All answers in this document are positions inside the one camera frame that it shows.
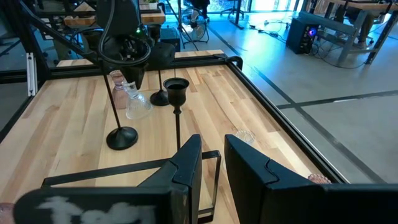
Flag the clear ribbed glass candle holder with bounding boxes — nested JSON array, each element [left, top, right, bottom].
[[123, 81, 154, 121], [234, 129, 256, 146]]

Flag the wooden background table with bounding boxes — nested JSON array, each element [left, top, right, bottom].
[[63, 2, 166, 27]]

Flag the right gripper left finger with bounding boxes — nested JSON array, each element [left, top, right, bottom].
[[14, 134, 203, 224]]

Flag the pink ribbed glass candle holder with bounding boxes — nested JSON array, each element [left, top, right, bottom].
[[307, 173, 332, 185], [108, 70, 130, 110], [0, 202, 16, 224]]

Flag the floor fan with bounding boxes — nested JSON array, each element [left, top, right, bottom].
[[180, 9, 210, 44]]

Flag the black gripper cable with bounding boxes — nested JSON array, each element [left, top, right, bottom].
[[98, 0, 152, 67]]

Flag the black computer tower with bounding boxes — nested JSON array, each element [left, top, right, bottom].
[[285, 17, 320, 55]]

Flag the tall black candlestick holder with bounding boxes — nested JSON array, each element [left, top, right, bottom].
[[82, 29, 139, 151], [147, 24, 170, 107], [162, 77, 190, 153]]

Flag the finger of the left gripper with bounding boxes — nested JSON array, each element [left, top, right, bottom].
[[133, 65, 147, 91], [121, 65, 135, 88]]

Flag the grey metal bench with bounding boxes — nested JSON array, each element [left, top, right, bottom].
[[298, 11, 389, 68]]

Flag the black metal table frame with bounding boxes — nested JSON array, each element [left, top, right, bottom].
[[0, 52, 349, 184]]

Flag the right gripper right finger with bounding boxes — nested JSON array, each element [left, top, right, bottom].
[[224, 134, 398, 224]]

